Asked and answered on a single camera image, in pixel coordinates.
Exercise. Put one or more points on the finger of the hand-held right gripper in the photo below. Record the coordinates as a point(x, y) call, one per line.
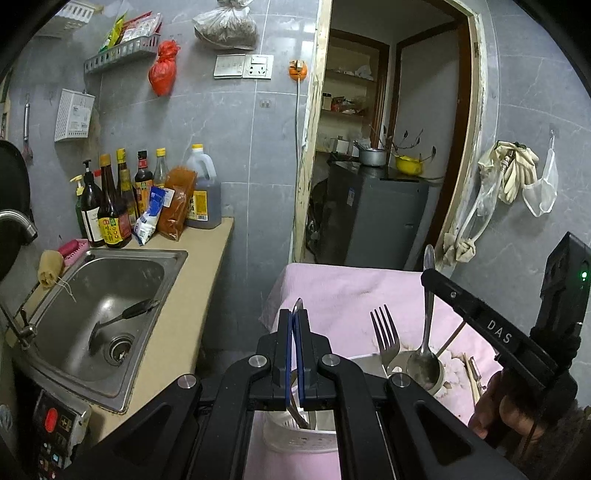
point(485, 318)

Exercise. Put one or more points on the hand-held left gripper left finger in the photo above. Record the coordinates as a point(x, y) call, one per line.
point(290, 350)

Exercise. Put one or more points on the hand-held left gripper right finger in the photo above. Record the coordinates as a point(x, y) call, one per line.
point(302, 369)

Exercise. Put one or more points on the white plastic utensil holder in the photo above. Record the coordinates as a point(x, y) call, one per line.
point(295, 438)

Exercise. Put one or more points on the large silver spoon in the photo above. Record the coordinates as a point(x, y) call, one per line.
point(422, 367)

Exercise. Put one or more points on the silver fork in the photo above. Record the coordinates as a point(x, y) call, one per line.
point(387, 341)

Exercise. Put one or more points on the person's right forearm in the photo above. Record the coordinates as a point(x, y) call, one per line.
point(563, 443)

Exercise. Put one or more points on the person's right hand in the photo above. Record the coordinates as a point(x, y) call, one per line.
point(489, 410)

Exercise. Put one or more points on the knotted beige rag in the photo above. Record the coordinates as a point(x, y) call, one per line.
point(459, 249)

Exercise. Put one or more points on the pink floral cloth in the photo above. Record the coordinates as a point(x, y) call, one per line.
point(341, 295)

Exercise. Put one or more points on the beige kitchen counter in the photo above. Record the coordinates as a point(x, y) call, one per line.
point(194, 295)

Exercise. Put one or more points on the white mesh bag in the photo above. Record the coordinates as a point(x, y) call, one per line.
point(542, 194)

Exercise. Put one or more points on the clear plastic bag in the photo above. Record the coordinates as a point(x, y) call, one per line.
point(487, 196)

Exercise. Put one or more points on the cream rubber gloves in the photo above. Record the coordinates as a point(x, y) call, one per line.
point(512, 175)

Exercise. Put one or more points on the grey washing machine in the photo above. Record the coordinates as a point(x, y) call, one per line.
point(374, 217)

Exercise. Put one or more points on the yellow bowl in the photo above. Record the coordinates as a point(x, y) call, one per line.
point(408, 166)

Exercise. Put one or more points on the large dark liquid jug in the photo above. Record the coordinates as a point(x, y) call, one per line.
point(205, 203)

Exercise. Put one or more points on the stainless steel sink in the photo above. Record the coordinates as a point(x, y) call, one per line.
point(129, 281)

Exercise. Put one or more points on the orange spice bag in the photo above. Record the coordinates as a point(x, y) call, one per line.
point(178, 203)

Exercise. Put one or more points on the white blue packet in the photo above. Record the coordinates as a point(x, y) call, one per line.
point(150, 221)

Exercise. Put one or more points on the metal cooking pot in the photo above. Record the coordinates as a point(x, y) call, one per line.
point(371, 158)

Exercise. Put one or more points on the red label sauce bottle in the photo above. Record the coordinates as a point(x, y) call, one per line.
point(113, 226)

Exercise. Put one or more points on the clear glass bottle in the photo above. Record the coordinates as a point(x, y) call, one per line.
point(160, 170)

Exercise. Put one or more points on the dark sauce bottle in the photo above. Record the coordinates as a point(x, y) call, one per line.
point(143, 180)

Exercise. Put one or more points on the yellow cap sauce bottle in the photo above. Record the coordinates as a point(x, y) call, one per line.
point(124, 184)

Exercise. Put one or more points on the pink soap dish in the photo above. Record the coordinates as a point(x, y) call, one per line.
point(74, 251)

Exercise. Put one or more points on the dark brown pump bottle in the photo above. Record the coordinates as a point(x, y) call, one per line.
point(92, 217)

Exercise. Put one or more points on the black appliance with red button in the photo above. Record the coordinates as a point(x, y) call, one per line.
point(57, 420)

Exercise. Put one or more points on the brown wooden shelf unit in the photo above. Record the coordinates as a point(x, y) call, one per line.
point(382, 87)

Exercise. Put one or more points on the loofah sponge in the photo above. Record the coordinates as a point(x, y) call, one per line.
point(51, 267)

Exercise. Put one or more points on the green pump bottle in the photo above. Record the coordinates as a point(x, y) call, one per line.
point(79, 207)

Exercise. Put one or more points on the orange plug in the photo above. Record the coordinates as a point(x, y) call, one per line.
point(298, 70)

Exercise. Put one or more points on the metal faucet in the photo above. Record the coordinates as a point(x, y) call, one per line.
point(18, 220)

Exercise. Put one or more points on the red plastic bag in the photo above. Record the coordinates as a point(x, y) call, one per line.
point(162, 74)

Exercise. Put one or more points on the white hanging basket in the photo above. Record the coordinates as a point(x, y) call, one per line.
point(74, 115)

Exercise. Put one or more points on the black wok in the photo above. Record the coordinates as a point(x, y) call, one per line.
point(14, 184)

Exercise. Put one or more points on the clear bag of dried goods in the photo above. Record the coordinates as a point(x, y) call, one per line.
point(226, 30)

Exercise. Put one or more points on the metal hanging peeler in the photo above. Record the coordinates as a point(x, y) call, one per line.
point(26, 124)

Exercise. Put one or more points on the small clear hanging bag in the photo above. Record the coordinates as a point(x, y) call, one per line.
point(235, 3)

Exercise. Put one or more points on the red white packets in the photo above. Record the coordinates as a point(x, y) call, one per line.
point(141, 27)

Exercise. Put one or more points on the yellow green snack packet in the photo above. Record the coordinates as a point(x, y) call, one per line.
point(115, 30)

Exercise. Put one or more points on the worn white door frame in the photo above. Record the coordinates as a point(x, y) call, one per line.
point(309, 138)

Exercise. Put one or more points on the white wall socket panel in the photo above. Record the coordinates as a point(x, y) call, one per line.
point(258, 67)

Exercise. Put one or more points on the white wall switch panel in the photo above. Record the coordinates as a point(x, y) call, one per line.
point(229, 66)

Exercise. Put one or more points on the grey wall shelf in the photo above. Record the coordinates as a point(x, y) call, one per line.
point(122, 50)

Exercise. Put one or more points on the white wall basket rack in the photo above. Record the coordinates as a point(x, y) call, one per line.
point(78, 11)

